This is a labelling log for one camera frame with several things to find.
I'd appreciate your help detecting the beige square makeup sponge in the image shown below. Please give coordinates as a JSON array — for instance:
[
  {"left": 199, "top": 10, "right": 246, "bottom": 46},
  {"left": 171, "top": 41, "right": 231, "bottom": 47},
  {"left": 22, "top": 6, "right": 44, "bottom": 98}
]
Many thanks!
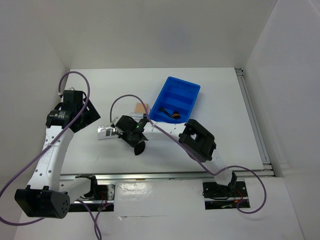
[{"left": 134, "top": 103, "right": 150, "bottom": 114}]

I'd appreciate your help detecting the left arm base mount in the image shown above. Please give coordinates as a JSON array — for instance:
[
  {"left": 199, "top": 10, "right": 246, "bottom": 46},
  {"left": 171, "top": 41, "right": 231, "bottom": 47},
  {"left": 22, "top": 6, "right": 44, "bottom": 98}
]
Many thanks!
[{"left": 60, "top": 181, "right": 116, "bottom": 213}]

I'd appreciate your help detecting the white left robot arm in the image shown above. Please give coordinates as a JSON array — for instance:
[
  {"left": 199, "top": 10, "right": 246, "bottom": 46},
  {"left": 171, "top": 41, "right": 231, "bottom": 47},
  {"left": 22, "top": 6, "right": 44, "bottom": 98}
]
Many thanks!
[{"left": 14, "top": 90, "right": 100, "bottom": 219}]

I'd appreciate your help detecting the front aluminium rail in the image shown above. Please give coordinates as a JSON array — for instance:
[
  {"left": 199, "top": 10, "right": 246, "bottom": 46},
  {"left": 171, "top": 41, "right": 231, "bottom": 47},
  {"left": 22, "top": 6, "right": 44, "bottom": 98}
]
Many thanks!
[{"left": 59, "top": 170, "right": 218, "bottom": 183}]

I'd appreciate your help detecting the blue divided plastic bin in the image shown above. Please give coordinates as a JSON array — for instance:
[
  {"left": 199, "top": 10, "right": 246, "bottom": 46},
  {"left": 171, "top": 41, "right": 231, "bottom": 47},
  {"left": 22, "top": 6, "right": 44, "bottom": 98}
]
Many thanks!
[{"left": 149, "top": 76, "right": 201, "bottom": 124}]

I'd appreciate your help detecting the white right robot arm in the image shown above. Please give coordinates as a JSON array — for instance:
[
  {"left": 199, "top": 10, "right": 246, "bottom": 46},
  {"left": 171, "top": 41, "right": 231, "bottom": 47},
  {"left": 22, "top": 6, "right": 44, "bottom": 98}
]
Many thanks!
[{"left": 111, "top": 115, "right": 237, "bottom": 196}]

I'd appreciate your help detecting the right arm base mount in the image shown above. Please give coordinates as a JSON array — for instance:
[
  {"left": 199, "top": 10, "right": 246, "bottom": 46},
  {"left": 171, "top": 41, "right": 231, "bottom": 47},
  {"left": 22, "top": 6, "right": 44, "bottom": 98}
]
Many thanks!
[{"left": 202, "top": 181, "right": 251, "bottom": 210}]

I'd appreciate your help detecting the hair pin card in plastic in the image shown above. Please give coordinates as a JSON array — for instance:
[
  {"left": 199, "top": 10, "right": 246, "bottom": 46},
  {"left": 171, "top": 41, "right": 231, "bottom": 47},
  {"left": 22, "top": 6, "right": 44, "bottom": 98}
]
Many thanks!
[{"left": 97, "top": 125, "right": 118, "bottom": 140}]

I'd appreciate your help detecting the short brown kabuki brush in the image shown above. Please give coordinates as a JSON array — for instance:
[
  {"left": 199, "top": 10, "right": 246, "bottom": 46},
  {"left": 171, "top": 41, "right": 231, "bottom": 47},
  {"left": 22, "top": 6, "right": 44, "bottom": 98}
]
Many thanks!
[{"left": 172, "top": 111, "right": 181, "bottom": 120}]

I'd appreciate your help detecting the black fan makeup brush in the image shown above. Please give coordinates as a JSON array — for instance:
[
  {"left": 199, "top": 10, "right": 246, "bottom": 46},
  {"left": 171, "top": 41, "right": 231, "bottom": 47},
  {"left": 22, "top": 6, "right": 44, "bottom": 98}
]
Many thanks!
[{"left": 134, "top": 141, "right": 146, "bottom": 156}]

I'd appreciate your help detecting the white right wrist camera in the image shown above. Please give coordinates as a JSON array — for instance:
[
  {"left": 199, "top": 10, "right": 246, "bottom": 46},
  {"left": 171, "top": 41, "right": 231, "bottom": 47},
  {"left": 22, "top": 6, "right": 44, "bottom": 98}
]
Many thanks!
[{"left": 110, "top": 116, "right": 119, "bottom": 128}]

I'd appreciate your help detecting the thin black makeup brush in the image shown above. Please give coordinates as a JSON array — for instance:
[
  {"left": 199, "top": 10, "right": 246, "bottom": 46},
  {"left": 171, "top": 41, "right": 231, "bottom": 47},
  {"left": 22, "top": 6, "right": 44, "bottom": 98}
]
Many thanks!
[{"left": 159, "top": 107, "right": 174, "bottom": 119}]

